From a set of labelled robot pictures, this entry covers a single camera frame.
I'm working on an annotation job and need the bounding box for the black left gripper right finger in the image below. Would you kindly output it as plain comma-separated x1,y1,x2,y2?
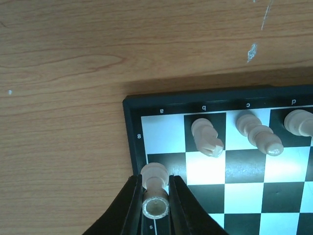
169,175,227,235

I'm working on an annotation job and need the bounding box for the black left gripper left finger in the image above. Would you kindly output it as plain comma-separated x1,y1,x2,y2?
84,175,143,235

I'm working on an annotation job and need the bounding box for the black white chessboard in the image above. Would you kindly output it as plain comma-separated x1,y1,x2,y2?
123,85,313,235

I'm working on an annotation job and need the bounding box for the white chess piece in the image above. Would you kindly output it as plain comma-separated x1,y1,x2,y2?
236,114,284,156
284,109,313,137
191,118,224,158
140,163,169,219

